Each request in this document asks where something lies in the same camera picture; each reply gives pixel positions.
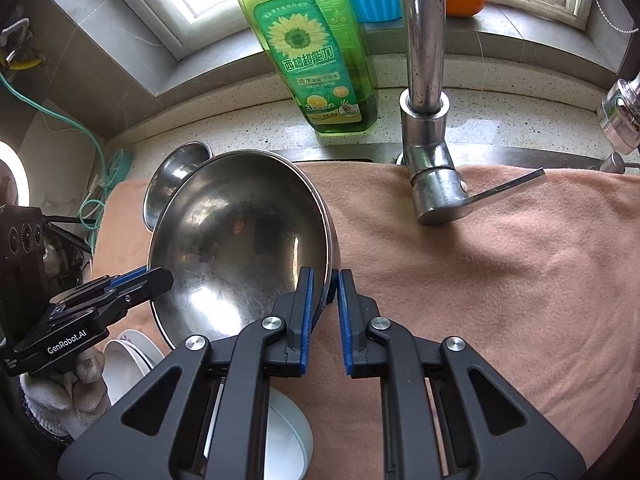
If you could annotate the green dish soap bottle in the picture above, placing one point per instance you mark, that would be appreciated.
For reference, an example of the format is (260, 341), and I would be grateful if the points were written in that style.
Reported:
(310, 60)

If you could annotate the chrome faucet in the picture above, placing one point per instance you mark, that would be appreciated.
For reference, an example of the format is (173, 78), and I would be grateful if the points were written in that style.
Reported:
(425, 110)

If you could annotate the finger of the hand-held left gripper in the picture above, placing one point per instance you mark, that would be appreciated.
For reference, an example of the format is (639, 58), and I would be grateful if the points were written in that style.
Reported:
(145, 285)

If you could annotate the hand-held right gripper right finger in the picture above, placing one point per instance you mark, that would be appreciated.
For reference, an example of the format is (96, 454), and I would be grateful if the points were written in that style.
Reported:
(345, 320)

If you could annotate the red bowl with steel inside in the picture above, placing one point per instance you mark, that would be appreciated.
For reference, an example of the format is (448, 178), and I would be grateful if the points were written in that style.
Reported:
(170, 180)

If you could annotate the person's left hand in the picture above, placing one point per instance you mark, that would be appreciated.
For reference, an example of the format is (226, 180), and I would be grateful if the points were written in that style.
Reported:
(60, 400)

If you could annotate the chrome sprayer head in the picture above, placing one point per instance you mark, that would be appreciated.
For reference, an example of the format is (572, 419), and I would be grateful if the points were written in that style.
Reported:
(622, 120)

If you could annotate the stainless steel bowl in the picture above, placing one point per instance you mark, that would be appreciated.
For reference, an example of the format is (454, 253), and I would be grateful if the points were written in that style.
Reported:
(225, 250)

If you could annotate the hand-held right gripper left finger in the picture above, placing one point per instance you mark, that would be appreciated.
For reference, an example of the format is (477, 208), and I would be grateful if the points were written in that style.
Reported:
(305, 310)

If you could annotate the light blue bowl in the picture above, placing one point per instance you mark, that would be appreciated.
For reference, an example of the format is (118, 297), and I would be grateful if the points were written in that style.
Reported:
(287, 435)

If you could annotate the plain white plate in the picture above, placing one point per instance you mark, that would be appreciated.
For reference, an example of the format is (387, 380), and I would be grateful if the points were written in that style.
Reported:
(130, 360)

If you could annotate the brown towel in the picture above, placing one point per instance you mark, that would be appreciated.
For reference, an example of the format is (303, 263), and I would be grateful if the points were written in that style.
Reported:
(475, 285)

